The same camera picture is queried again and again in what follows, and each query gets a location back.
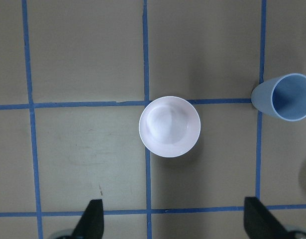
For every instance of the blue cup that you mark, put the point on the blue cup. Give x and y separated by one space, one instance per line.
282 97

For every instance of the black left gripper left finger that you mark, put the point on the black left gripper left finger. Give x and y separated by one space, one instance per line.
90 225

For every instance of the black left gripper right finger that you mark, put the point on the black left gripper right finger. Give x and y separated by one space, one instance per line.
259 223

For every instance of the pink bowl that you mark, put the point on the pink bowl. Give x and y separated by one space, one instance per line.
169 126

